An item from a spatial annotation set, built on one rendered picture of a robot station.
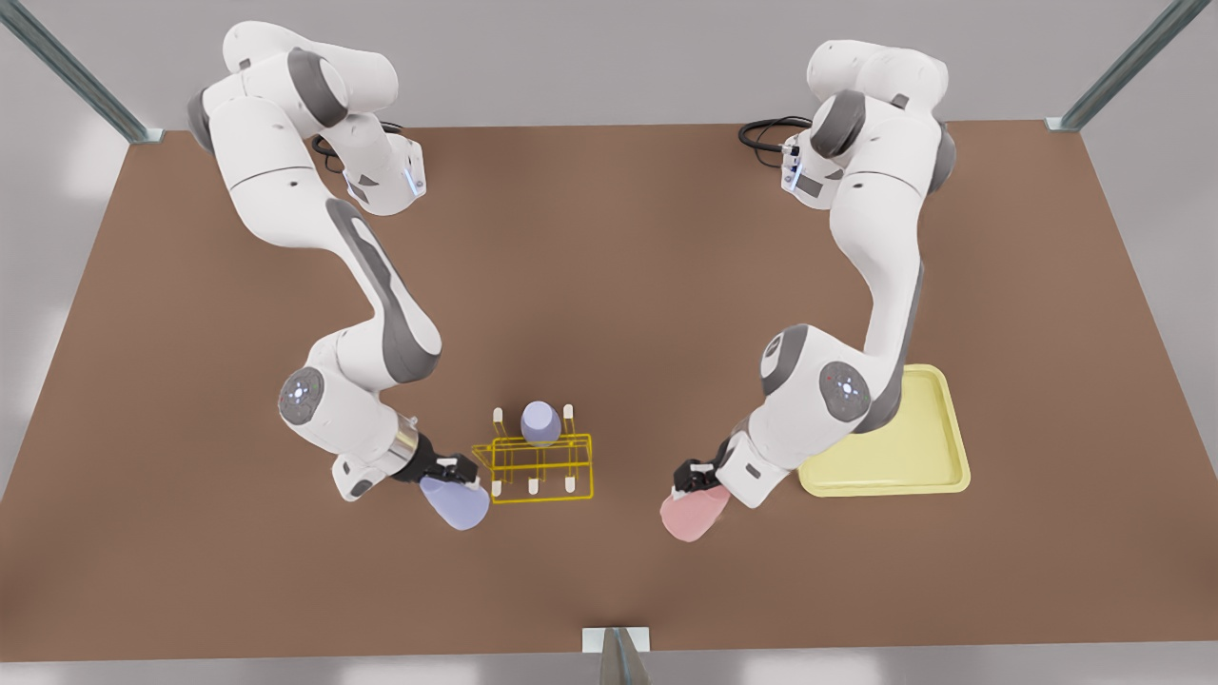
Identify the lavender cup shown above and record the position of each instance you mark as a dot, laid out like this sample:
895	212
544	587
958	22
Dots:
540	422
457	503

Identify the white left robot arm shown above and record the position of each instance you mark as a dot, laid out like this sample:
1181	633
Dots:
880	219

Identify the silver frame post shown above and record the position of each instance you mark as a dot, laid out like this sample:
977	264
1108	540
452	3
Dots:
76	71
618	655
1123	67

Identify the pale yellow tray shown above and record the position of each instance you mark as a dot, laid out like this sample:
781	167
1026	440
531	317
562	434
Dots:
904	447

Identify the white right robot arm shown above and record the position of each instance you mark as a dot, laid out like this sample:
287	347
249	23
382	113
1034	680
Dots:
285	181

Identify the pink cup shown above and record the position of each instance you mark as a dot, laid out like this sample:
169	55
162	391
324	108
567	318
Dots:
693	514

